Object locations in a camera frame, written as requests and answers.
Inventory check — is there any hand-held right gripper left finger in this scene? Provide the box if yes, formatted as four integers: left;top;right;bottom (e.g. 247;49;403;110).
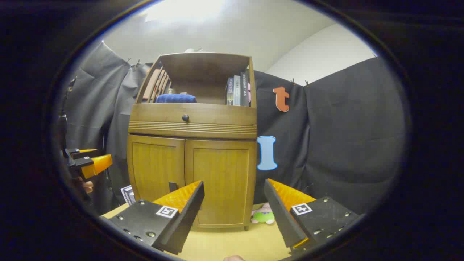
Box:
100;180;205;255

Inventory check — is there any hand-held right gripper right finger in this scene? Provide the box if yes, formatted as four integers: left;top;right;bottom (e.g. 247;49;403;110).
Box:
264;178;359;253

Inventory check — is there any wooden double-door shoe cabinet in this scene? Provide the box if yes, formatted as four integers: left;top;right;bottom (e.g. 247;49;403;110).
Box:
127;52;258;232

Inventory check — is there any wooden cabinet drawer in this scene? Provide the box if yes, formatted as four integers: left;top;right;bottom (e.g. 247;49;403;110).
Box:
129;103;258;140

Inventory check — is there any green and pink plush toy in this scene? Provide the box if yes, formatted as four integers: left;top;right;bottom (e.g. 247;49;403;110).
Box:
251;203;275;225

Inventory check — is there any black backdrop cloth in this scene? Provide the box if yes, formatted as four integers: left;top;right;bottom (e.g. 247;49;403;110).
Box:
60;42;405;215

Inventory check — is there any blue folded towel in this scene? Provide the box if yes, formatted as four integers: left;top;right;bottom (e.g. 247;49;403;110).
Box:
156;94;197;104

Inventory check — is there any grey book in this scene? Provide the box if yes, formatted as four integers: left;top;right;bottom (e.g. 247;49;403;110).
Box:
233;75;242;106

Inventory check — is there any dark blue book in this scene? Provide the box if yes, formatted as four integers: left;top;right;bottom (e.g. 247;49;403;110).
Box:
225;77;235;106

